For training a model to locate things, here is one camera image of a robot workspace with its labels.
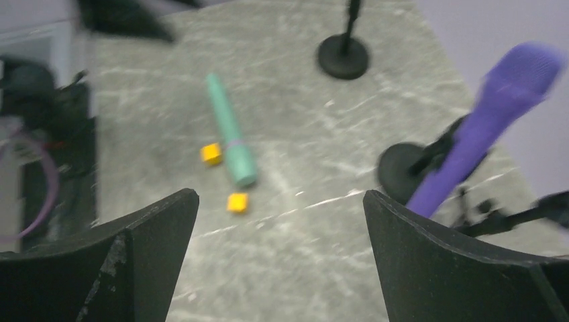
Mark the round-base mic stand front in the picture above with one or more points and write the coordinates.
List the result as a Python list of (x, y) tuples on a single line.
[(403, 167)]

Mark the round-base mic stand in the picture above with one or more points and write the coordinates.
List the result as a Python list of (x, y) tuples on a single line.
[(342, 56), (403, 167)]

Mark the yellow cube near centre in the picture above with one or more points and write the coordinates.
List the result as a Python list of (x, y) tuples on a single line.
[(237, 202)]

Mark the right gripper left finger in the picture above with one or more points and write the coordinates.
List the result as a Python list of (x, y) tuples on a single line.
[(122, 270)]

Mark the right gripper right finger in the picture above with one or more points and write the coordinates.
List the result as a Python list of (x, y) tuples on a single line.
[(430, 272)]

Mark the purple microphone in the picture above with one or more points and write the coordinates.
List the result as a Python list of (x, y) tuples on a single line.
[(518, 82)]

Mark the teal microphone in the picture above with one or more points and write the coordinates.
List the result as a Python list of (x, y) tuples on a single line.
[(239, 159)]

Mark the tripod stand with shock mount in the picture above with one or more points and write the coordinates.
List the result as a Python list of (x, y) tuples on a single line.
[(552, 207)]

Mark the yellow cube near teal mic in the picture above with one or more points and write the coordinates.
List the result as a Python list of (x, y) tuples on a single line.
[(211, 154)]

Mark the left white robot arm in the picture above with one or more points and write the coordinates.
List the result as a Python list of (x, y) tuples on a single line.
[(123, 18)]

